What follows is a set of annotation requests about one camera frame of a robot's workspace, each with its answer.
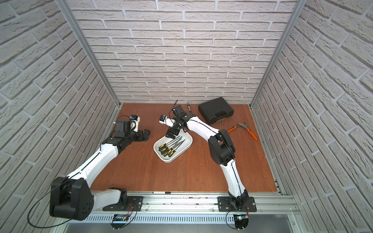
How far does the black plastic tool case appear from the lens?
1.09 meters

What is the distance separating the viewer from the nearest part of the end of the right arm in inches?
28.4

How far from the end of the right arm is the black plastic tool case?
312 mm
